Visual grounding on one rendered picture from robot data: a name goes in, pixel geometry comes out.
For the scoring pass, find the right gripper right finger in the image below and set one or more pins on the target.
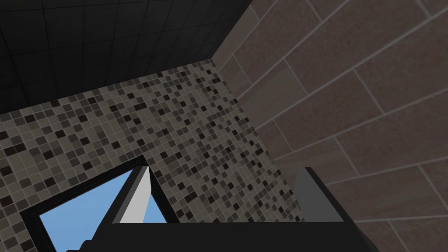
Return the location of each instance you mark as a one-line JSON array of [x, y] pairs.
[[315, 199]]

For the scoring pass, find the black framed window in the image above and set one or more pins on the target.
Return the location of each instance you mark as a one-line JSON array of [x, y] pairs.
[[80, 213]]

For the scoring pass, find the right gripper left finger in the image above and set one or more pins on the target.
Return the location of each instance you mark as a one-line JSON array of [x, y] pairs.
[[134, 203]]

